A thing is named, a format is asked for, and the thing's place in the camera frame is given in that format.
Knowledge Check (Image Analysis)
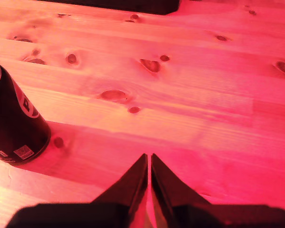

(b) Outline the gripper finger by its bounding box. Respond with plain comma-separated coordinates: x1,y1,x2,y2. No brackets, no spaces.
90,153,149,216
151,153,211,221

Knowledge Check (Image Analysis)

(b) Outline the black Pepsi Max can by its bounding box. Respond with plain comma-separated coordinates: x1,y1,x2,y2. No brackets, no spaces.
0,48,52,166

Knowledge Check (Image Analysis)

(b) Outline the black Pepsi Max multipack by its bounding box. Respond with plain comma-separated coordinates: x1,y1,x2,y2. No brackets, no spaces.
35,0,182,16

